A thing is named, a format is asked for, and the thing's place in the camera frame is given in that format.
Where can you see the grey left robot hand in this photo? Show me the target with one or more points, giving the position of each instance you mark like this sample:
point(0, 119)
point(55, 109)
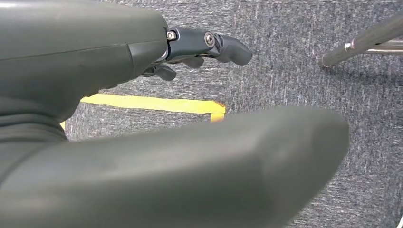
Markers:
point(157, 173)

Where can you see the stainless steel workbench table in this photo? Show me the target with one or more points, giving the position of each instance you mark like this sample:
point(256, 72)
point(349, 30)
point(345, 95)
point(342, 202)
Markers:
point(371, 37)

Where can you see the yellow floor tape square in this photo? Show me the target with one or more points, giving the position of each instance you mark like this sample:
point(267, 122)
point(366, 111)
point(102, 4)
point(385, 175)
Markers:
point(157, 104)

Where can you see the left robot arm sleeve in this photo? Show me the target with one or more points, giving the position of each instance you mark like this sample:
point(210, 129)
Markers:
point(25, 135)

